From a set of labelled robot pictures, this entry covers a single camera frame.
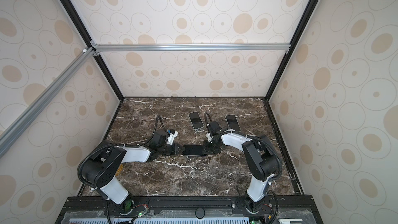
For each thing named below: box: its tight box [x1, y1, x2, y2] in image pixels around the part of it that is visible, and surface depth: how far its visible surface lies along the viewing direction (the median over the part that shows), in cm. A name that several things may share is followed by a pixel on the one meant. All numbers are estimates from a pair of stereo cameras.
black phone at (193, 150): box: [183, 144, 204, 156], surface depth 93 cm
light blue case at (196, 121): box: [188, 110, 205, 131], surface depth 108 cm
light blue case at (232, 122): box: [225, 114, 242, 133], surface depth 108 cm
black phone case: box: [182, 144, 207, 158], surface depth 92 cm
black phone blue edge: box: [188, 111, 204, 130], surface depth 108 cm
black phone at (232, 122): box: [225, 114, 241, 132], surface depth 108 cm
